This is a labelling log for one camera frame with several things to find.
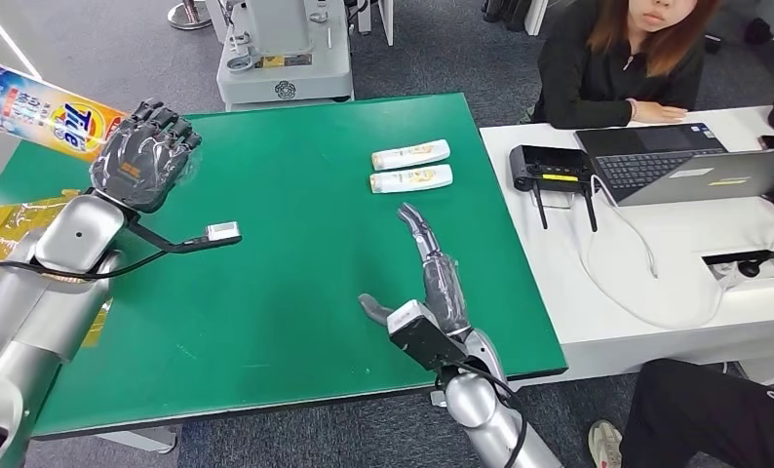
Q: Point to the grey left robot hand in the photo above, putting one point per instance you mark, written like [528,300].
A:
[138,165]

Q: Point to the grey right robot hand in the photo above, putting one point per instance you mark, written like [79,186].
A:
[445,291]

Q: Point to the orange detergent bottle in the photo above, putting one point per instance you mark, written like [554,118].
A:
[38,110]

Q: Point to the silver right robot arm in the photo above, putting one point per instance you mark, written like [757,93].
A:
[484,413]

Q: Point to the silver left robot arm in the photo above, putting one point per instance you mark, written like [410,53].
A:
[32,323]

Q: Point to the white shampoo bottle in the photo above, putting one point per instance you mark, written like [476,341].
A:
[413,178]
[413,154]

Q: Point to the metal stanchion base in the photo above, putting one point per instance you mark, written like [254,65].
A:
[190,16]

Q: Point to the black router with antennas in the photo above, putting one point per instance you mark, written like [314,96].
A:
[545,168]

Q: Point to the white robot stand machine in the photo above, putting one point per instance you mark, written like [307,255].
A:
[283,58]

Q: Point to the black bags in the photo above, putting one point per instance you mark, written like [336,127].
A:
[506,13]

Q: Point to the laptop computer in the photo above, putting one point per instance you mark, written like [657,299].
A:
[707,175]

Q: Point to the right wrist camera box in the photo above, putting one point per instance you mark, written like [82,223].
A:
[426,339]

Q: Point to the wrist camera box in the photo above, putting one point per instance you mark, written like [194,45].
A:
[222,232]
[426,339]

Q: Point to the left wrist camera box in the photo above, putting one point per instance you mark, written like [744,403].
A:
[222,232]

